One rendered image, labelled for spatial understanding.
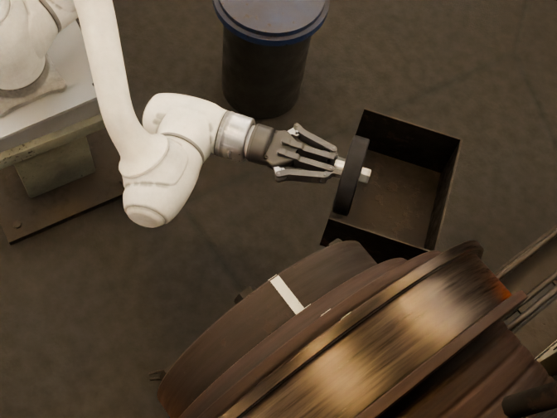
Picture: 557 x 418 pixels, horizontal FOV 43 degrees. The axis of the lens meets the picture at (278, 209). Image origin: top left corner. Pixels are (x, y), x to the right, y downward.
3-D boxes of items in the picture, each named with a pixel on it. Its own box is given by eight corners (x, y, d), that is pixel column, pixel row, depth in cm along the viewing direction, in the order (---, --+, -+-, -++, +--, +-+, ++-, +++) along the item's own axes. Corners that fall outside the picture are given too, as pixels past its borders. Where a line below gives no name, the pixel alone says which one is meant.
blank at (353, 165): (375, 122, 135) (358, 118, 135) (357, 184, 126) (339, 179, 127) (360, 172, 148) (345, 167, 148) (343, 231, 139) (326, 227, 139)
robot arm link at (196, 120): (230, 132, 146) (207, 180, 138) (159, 111, 148) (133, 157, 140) (232, 94, 137) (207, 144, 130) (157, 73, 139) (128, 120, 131)
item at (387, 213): (383, 272, 206) (462, 138, 141) (360, 357, 194) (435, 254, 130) (316, 250, 207) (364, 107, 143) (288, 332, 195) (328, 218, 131)
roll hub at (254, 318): (360, 323, 96) (414, 236, 71) (185, 453, 86) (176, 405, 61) (334, 290, 97) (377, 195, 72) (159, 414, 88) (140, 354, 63)
